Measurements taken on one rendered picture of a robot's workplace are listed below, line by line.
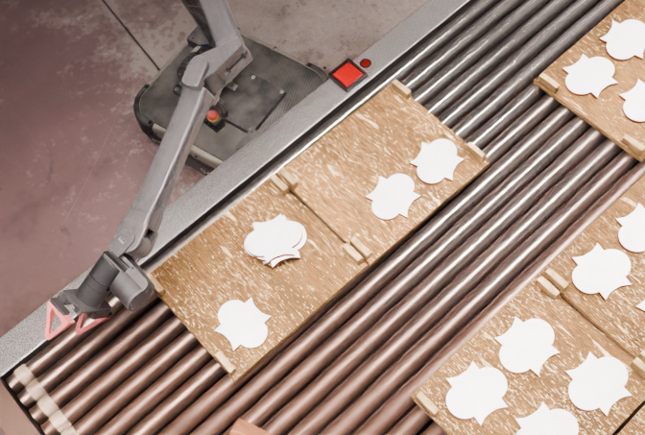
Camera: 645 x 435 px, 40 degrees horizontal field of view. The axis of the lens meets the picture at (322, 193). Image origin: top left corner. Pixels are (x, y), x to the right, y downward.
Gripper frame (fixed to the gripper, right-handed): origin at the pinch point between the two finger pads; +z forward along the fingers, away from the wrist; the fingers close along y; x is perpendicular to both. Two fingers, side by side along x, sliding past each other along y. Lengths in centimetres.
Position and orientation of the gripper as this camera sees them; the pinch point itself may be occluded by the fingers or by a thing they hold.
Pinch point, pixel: (64, 332)
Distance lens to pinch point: 194.2
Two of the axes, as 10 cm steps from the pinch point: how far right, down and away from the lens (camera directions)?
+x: -7.2, -6.2, 3.3
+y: 3.8, 0.5, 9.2
